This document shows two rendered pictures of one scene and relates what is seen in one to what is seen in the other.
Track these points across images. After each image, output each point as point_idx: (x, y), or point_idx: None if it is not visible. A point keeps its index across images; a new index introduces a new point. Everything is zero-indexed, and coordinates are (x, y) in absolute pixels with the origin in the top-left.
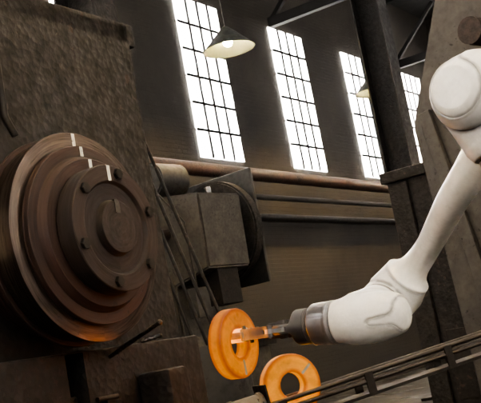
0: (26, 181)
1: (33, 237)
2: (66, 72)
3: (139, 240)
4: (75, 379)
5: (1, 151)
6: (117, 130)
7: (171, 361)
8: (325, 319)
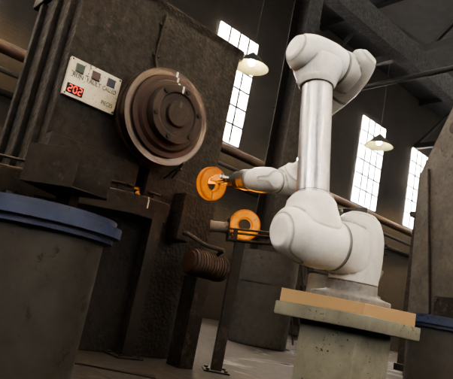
0: (144, 80)
1: (136, 101)
2: (198, 56)
3: (189, 125)
4: (144, 180)
5: None
6: (215, 92)
7: (198, 197)
8: (244, 174)
